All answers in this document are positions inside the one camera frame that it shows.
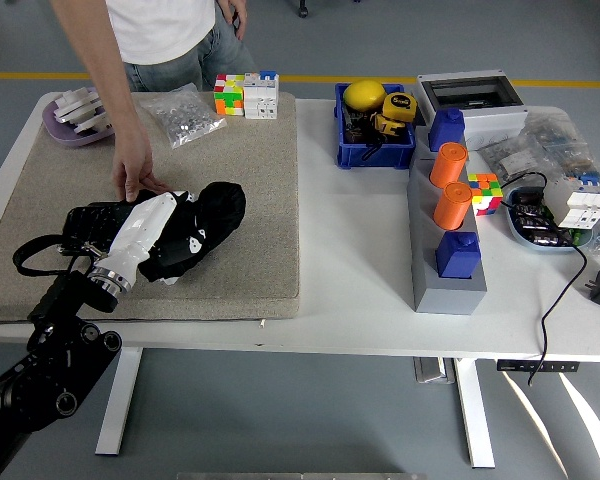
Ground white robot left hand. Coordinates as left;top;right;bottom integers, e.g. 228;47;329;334
97;190;210;285

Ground person's right hand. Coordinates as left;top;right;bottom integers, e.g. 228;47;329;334
112;133;174;203

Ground person's left hand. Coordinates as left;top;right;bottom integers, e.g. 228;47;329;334
219;0;249;41

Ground black plastic-wrapped panel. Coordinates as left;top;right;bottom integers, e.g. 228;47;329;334
61;198;181;257

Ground black rag with white print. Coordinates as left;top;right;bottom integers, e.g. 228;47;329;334
138;181;247;284

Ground black table control panel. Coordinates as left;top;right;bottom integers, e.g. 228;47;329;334
496;359;581;374

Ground white plastic T piece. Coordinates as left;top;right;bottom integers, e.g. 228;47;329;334
72;109;112;135

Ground person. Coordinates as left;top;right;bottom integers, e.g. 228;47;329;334
104;0;259;94

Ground purple dish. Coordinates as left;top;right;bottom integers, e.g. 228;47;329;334
42;86;116;148

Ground white plastic long bar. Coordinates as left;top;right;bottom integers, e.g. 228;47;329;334
53;97;104;123

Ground colourful cube with white faces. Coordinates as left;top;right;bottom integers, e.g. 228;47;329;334
213;73;246;117

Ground white and blue circuit breaker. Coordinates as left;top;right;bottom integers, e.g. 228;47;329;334
243;69;281;121

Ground white plastic block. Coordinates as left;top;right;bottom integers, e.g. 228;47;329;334
61;87;94;106

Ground grey-brown mat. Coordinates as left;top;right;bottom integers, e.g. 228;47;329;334
0;90;301;325

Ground yellow lemon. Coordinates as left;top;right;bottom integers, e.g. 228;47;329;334
342;78;387;112

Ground black parts in bin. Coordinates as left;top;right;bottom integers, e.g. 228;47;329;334
340;105;381;149

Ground white table leg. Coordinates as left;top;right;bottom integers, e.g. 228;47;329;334
452;357;496;470
94;347;144;456

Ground yellow round tape measure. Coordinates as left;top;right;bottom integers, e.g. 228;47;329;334
382;91;419;124

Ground yellow and black tape measure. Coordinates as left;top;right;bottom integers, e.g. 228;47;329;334
371;112;407;139

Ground blue plastic bin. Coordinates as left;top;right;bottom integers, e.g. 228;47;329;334
334;82;417;170

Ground blue block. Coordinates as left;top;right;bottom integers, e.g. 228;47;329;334
427;107;467;153
435;231;483;280

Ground orange cylinder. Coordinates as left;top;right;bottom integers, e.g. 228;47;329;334
429;141;470;190
432;180;474;232

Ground grey distribution box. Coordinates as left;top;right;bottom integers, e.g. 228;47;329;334
412;69;531;151

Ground colourful magic cube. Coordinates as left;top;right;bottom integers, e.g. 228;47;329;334
467;172;505;218

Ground clear bag of small parts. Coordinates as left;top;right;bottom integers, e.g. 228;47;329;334
478;139;549;186
522;107;595;176

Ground grey block holder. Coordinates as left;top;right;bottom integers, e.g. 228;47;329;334
406;124;489;316

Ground grey metal box under table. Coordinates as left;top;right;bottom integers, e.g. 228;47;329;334
413;356;456;385

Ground dark circuit boards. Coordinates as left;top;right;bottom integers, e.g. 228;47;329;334
509;191;576;246

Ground white circuit breaker row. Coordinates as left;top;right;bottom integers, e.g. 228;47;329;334
543;169;600;232

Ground light blue tray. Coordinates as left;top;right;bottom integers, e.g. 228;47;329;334
503;185;600;255

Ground black cable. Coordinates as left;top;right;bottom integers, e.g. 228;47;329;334
504;171;589;388

